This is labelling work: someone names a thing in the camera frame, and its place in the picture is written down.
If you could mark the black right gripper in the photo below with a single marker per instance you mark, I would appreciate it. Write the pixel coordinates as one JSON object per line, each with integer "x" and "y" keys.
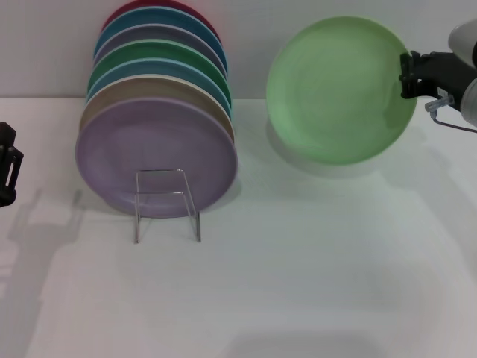
{"x": 443, "y": 74}

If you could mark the beige plate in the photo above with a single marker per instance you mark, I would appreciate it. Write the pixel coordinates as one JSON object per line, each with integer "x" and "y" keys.
{"x": 149, "y": 87}

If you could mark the dark green plate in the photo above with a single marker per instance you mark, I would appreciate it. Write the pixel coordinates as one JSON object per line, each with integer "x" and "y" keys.
{"x": 149, "y": 50}

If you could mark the clear acrylic plate rack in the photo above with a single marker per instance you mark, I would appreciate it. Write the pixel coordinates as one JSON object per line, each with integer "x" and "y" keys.
{"x": 136, "y": 227}

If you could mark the light blue plate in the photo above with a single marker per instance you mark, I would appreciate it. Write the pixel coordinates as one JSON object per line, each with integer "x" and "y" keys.
{"x": 149, "y": 67}

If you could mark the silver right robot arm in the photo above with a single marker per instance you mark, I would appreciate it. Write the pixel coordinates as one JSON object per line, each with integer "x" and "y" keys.
{"x": 464, "y": 37}

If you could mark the light green plate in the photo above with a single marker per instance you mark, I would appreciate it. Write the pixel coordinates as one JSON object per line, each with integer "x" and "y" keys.
{"x": 335, "y": 93}

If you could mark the lilac purple plate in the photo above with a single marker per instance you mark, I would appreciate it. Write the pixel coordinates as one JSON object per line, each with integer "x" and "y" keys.
{"x": 149, "y": 141}

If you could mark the red plate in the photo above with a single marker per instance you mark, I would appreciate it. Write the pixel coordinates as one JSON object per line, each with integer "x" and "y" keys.
{"x": 113, "y": 15}

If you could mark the deep blue plate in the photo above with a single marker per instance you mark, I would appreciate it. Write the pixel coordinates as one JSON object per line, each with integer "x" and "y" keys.
{"x": 149, "y": 18}

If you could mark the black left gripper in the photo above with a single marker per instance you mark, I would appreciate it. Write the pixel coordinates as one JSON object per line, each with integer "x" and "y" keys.
{"x": 7, "y": 197}

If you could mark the grey purple plate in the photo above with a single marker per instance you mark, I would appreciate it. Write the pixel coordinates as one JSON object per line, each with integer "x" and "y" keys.
{"x": 149, "y": 33}

